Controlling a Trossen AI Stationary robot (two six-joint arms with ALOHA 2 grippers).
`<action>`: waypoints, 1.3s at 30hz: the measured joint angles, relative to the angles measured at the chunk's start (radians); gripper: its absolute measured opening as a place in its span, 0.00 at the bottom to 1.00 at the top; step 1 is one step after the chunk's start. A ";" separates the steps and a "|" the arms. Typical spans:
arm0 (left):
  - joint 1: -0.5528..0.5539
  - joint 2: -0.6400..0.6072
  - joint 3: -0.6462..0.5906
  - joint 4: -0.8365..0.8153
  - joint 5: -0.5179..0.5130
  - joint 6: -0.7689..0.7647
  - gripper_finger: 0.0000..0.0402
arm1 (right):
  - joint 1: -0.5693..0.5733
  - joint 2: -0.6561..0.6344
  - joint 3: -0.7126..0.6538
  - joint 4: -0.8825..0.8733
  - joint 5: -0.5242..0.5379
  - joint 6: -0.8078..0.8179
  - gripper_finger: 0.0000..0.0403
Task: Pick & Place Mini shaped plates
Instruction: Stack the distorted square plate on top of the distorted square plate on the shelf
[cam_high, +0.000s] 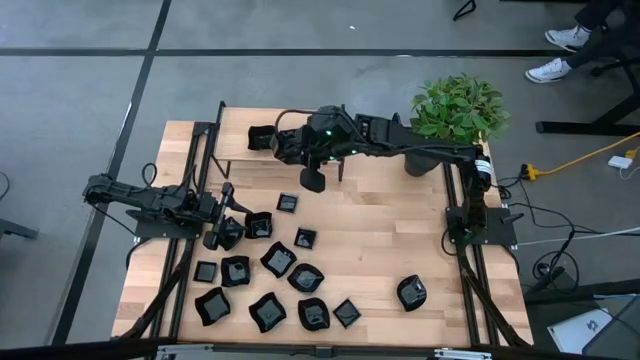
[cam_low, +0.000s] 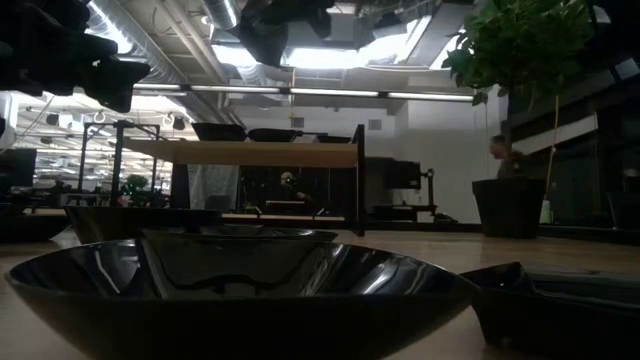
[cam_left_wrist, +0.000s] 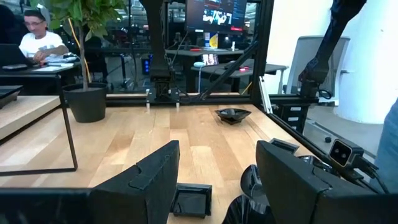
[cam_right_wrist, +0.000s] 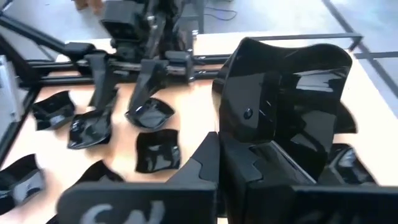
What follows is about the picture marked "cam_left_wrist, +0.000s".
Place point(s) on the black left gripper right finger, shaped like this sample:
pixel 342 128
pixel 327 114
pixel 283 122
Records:
pixel 289 186

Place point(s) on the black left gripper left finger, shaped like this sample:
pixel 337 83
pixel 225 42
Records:
pixel 149 193

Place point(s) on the black leaf-shaped plate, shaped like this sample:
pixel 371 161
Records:
pixel 232 115

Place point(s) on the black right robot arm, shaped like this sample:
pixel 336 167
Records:
pixel 160 62

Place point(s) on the black wavy square plate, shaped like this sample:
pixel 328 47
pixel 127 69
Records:
pixel 245 213

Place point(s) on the person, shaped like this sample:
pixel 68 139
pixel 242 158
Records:
pixel 388 149
pixel 42 43

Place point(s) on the green plant in black pot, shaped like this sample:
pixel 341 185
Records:
pixel 85 104

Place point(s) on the grey office desk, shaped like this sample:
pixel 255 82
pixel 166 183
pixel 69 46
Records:
pixel 264 68

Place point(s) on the grey office chair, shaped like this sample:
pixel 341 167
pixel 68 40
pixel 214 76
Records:
pixel 298 62

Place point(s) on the lit computer mouse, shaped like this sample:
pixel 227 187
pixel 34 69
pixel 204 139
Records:
pixel 242 70

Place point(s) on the computer case with blue lights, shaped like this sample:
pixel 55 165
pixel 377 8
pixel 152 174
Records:
pixel 146 67

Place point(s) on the white smart speaker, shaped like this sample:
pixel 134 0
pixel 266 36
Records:
pixel 199 65

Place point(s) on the black desk with monitor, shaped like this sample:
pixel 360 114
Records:
pixel 180 53

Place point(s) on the wooden shelf with black legs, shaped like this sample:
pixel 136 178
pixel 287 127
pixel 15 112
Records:
pixel 25 113

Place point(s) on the white bottle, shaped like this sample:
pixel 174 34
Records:
pixel 233 46

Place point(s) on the white papers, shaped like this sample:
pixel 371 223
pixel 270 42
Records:
pixel 54 68

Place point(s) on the black office desk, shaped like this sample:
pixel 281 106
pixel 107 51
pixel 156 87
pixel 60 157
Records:
pixel 37 74

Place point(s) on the computer monitor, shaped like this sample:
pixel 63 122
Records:
pixel 217 17

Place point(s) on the black phone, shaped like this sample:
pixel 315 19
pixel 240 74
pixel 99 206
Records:
pixel 14 67

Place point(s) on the black laptop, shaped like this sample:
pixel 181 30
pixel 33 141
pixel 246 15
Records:
pixel 12 54

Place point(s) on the small black table camera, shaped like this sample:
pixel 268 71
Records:
pixel 342 153

